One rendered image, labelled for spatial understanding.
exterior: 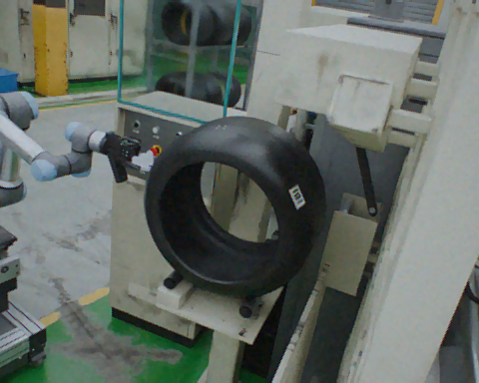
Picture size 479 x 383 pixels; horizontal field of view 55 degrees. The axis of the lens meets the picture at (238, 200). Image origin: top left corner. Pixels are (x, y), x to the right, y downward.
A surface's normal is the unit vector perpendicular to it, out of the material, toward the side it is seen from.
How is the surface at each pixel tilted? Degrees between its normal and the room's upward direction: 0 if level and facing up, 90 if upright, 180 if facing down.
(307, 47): 90
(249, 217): 90
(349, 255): 90
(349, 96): 72
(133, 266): 90
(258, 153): 46
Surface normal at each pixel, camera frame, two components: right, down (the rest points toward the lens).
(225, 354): -0.37, 0.35
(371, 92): -0.31, 0.05
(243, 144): -0.04, -0.39
